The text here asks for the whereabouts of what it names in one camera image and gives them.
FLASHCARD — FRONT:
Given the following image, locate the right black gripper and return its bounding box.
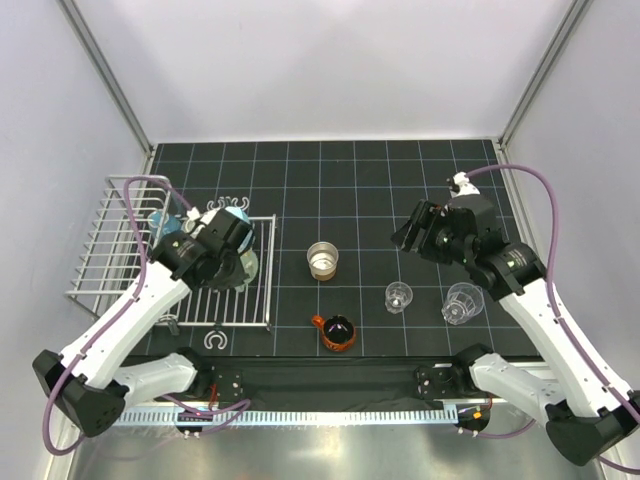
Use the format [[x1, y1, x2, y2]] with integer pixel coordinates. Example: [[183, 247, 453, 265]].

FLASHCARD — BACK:
[[390, 199, 473, 266]]

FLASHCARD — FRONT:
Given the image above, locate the light blue tall mug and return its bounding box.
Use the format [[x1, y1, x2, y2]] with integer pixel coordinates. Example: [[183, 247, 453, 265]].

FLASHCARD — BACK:
[[224, 206, 255, 255]]

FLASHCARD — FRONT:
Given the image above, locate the mint green cup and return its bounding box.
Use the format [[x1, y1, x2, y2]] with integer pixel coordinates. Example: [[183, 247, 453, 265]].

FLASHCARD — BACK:
[[235, 249, 259, 293]]

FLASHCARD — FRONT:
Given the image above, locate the blue ceramic mug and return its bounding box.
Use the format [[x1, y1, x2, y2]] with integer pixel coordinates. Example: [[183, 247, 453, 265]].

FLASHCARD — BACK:
[[147, 210, 182, 239]]

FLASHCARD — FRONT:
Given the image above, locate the orange black ceramic cup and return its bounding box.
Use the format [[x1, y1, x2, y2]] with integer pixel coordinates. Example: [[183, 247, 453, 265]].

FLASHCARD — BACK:
[[311, 315, 356, 352]]

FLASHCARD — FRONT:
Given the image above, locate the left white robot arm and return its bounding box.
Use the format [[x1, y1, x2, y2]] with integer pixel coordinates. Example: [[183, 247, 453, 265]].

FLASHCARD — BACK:
[[32, 208, 253, 438]]

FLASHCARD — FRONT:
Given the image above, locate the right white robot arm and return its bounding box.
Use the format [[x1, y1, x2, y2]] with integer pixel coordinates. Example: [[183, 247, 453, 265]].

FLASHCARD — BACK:
[[391, 194, 639, 466]]

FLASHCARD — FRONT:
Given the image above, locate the small clear glass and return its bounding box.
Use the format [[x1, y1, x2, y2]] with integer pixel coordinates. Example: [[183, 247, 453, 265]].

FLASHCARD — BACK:
[[385, 281, 413, 314]]

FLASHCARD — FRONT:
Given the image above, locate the black grid mat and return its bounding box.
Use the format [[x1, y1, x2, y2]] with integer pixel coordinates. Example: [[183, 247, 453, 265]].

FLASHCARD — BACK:
[[134, 140, 536, 357]]

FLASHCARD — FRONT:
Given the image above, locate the steel tumbler cup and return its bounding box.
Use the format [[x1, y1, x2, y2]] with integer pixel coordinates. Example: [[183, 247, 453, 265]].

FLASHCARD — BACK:
[[306, 241, 339, 282]]

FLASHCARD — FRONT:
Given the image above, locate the large clear plastic cup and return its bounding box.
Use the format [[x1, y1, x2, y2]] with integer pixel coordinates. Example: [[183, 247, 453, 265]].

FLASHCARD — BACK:
[[441, 282, 485, 325]]

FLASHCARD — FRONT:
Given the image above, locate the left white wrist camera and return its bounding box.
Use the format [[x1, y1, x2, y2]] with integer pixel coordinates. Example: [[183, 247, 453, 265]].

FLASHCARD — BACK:
[[182, 207, 218, 238]]

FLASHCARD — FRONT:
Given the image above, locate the metal wire dish rack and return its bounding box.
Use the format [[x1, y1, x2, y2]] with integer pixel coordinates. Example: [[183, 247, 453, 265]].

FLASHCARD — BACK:
[[65, 175, 276, 333]]

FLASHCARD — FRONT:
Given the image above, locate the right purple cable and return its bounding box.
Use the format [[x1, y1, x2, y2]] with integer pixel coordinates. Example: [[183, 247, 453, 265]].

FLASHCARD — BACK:
[[462, 163, 640, 474]]

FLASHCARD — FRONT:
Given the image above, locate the purple cable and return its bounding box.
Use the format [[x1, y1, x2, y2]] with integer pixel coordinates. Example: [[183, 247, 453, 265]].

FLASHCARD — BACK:
[[42, 175, 252, 456], [462, 163, 640, 474]]

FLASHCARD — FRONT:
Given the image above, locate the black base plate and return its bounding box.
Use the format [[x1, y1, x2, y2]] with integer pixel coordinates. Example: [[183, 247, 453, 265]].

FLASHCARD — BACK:
[[196, 355, 487, 412]]

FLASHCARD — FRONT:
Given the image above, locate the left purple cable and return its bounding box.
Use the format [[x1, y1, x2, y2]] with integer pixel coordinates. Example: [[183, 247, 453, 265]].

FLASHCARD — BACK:
[[42, 175, 252, 456]]

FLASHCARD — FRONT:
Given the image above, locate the slotted cable duct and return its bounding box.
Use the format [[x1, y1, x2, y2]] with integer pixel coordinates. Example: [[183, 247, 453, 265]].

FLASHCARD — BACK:
[[115, 405, 458, 428]]

